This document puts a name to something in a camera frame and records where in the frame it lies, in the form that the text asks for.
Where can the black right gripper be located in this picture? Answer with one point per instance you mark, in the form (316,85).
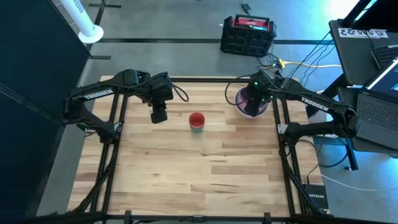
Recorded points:
(256,104)

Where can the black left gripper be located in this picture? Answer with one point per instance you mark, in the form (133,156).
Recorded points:
(159,114)

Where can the orange cup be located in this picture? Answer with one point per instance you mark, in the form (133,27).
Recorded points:
(196,119)

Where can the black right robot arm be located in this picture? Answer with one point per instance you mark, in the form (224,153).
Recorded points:
(314,104)

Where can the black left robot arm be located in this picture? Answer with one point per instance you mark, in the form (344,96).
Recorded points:
(93,95)

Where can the white bowl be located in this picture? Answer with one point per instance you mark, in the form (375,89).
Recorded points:
(252,117)

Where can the green cup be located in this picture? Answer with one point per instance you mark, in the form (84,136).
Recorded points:
(196,131)

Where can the black partition foot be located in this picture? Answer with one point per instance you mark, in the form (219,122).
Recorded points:
(101,57)
(101,9)

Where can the black power adapter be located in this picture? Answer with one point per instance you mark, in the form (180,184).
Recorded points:
(246,7)

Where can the black standing desk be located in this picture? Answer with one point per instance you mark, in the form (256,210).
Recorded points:
(351,62)

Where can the grey laptop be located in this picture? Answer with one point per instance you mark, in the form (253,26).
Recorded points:
(373,118)

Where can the white paper label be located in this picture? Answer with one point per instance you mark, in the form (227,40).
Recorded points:
(362,33)

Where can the dark partition panel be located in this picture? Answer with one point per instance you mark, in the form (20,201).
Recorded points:
(31,62)

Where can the black keyboard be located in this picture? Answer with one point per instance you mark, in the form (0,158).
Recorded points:
(387,56)

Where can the black monitor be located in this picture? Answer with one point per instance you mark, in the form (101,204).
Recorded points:
(379,15)

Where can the black aluminium table frame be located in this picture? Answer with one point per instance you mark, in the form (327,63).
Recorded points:
(199,80)

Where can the black network switch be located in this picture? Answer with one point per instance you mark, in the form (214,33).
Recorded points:
(317,197)

